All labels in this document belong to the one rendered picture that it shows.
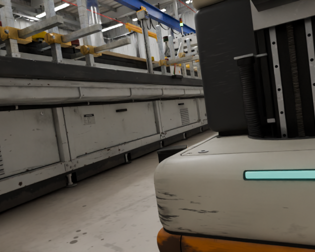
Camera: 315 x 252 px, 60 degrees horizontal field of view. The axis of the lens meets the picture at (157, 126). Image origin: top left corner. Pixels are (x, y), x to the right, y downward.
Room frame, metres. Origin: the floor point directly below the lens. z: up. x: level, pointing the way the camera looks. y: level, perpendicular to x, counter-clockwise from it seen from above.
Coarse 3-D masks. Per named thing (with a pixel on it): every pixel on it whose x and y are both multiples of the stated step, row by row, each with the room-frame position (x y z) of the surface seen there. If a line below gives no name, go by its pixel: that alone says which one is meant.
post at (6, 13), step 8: (8, 0) 1.22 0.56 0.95; (0, 8) 1.21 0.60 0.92; (8, 8) 1.21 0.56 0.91; (0, 16) 1.21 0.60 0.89; (8, 16) 1.21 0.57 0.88; (8, 24) 1.20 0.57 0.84; (8, 40) 1.20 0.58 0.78; (16, 40) 1.23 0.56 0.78; (8, 48) 1.20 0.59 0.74; (16, 48) 1.22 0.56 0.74
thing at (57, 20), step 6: (48, 18) 1.14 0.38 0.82; (54, 18) 1.12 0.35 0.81; (60, 18) 1.13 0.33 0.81; (36, 24) 1.17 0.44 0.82; (42, 24) 1.16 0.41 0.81; (48, 24) 1.14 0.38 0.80; (54, 24) 1.14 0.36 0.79; (60, 24) 1.15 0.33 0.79; (18, 30) 1.23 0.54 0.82; (24, 30) 1.21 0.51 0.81; (30, 30) 1.19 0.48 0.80; (36, 30) 1.18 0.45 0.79; (42, 30) 1.19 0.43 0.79; (24, 36) 1.23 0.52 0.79; (0, 42) 1.29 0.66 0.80
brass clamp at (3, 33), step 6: (0, 30) 1.18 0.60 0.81; (6, 30) 1.18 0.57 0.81; (12, 30) 1.21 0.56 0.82; (0, 36) 1.18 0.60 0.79; (6, 36) 1.19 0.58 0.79; (12, 36) 1.20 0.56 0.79; (18, 36) 1.23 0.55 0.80; (30, 36) 1.28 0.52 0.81; (18, 42) 1.27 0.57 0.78; (24, 42) 1.28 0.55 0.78
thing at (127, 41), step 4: (120, 40) 1.58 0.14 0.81; (124, 40) 1.57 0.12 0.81; (128, 40) 1.56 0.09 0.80; (104, 44) 1.63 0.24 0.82; (108, 44) 1.62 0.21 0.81; (112, 44) 1.61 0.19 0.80; (116, 44) 1.59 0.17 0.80; (120, 44) 1.58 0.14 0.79; (124, 44) 1.58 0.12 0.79; (96, 48) 1.66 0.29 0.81; (100, 48) 1.65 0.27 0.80; (104, 48) 1.64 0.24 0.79; (108, 48) 1.62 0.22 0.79; (112, 48) 1.64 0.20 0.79; (80, 52) 1.72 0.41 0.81; (96, 52) 1.68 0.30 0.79; (72, 56) 1.75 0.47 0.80; (76, 56) 1.74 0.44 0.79; (80, 56) 1.73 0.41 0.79; (84, 56) 1.74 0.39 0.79
